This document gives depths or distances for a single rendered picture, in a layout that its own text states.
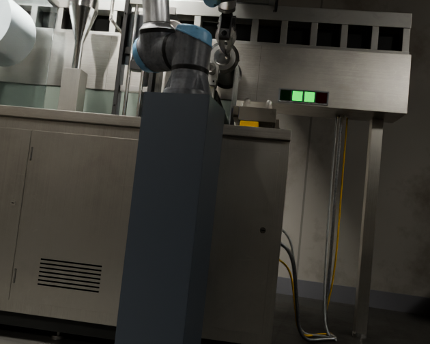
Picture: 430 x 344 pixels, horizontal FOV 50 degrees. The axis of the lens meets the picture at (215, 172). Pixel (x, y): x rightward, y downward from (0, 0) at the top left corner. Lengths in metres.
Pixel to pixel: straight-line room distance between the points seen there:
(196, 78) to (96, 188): 0.68
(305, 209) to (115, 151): 1.98
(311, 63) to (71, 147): 1.26
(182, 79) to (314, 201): 2.29
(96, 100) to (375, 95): 1.43
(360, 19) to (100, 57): 1.36
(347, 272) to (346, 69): 1.62
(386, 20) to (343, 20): 0.21
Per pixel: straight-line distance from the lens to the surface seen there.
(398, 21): 2.61
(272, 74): 2.43
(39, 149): 1.96
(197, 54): 1.42
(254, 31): 2.51
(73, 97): 2.31
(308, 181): 3.52
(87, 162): 1.87
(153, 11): 1.54
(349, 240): 3.52
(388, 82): 2.50
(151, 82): 2.00
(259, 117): 2.00
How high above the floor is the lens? 0.59
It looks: 4 degrees up
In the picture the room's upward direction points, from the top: 6 degrees clockwise
